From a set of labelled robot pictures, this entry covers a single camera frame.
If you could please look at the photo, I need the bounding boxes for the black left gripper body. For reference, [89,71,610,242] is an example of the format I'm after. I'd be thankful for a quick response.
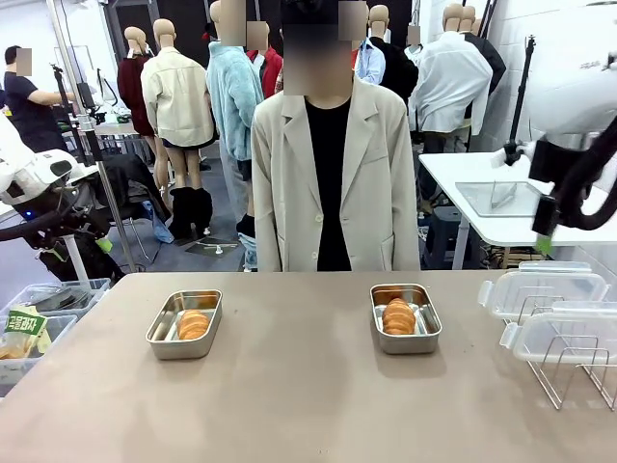
[28,185,110,250]

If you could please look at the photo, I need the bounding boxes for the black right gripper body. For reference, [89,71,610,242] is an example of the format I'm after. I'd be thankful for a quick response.
[528,139,563,213]

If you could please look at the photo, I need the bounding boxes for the clear plastic container lid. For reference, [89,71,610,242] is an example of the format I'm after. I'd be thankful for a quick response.
[477,261,611,325]
[499,301,617,366]

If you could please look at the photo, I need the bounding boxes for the metal tongs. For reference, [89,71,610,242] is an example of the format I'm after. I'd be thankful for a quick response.
[491,180,520,210]

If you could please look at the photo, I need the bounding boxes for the silver baking tray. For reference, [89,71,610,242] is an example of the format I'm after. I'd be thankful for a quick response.
[455,180,556,219]

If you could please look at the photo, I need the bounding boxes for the stainless steel food container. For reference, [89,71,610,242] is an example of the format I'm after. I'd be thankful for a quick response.
[145,288,224,361]
[369,283,443,356]

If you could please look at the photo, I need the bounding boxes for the golden croissant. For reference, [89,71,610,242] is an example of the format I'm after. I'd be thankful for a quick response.
[382,297,416,336]
[175,309,212,340]

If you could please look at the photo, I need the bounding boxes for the person's left forearm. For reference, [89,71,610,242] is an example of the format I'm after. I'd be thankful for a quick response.
[390,190,421,271]

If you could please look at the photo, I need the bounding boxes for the person's right forearm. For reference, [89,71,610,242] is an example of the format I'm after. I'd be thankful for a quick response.
[251,182,283,272]

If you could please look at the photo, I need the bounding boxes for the clear plastic storage bin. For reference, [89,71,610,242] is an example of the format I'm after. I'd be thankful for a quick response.
[9,278,112,315]
[0,313,79,399]

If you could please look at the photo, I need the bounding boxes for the grey metal stand pole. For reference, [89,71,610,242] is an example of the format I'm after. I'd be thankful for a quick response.
[47,0,139,273]

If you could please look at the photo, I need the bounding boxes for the black tripod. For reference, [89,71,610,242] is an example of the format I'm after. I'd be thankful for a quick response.
[503,34,537,168]

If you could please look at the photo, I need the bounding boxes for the black jacket on chair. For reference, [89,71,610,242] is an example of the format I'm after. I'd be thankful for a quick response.
[103,152,173,229]

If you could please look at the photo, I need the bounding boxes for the green snack bag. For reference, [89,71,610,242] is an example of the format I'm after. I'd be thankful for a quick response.
[3,305,52,359]

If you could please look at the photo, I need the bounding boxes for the black boots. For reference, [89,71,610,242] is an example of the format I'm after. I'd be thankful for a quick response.
[168,186,214,241]

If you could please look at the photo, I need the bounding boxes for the dark plastic stool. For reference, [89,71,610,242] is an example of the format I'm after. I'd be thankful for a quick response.
[423,205,483,270]

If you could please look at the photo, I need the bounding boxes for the mannequin in black coat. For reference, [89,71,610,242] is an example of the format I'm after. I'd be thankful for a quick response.
[462,4,507,97]

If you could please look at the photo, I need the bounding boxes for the background person in dark shirt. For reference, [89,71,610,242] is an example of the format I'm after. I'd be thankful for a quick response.
[3,45,74,153]

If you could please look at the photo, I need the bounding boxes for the mannequin in white shirt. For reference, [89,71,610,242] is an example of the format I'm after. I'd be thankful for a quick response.
[413,2,494,137]

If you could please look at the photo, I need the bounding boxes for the mannequin in dark red sweater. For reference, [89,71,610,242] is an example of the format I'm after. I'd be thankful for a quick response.
[117,26,156,138]

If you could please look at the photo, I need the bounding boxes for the mannequin in cream jacket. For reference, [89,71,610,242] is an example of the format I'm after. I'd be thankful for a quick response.
[140,18,217,194]

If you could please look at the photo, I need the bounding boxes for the mannequin in black jacket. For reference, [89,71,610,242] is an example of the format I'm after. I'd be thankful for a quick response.
[368,4,419,116]

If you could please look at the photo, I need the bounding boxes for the mannequin in light blue fleece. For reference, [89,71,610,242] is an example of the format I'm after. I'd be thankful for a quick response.
[205,0,266,232]

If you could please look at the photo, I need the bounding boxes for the mannequin in blue shirt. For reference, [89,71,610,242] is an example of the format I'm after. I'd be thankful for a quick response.
[354,38,388,89]

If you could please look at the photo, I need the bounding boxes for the person in beige blazer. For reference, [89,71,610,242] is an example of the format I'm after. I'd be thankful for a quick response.
[250,0,421,272]

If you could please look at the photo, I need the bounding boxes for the mannequin in red jacket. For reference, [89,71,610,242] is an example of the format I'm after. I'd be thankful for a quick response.
[245,21,284,100]

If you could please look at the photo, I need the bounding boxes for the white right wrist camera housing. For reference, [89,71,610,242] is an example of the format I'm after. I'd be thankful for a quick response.
[490,142,532,169]

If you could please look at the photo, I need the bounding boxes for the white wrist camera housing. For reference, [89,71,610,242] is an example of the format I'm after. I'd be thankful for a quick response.
[28,149,100,188]
[490,142,532,169]

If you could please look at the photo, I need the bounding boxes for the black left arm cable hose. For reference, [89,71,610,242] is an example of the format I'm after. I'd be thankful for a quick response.
[0,210,97,243]

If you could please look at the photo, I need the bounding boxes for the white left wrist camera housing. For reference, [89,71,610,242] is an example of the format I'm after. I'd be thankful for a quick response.
[28,149,100,188]

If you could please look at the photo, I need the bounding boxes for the metal wire lid rack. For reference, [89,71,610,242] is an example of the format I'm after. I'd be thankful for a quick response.
[518,293,617,411]

